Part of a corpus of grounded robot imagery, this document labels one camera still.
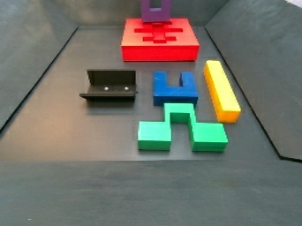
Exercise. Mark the purple U-shaped block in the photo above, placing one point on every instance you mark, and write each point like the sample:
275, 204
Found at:
152, 14

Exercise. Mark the red puzzle board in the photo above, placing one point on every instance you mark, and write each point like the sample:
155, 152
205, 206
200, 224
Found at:
156, 42

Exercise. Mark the green zigzag block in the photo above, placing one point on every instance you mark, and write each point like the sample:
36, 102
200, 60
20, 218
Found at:
207, 136

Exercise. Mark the blue U-shaped block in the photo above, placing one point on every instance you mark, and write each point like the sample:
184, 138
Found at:
184, 93

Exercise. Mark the yellow long bar block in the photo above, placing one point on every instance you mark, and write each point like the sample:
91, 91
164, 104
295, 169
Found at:
226, 105

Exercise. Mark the black angle bracket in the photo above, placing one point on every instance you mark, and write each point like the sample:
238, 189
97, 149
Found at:
111, 85

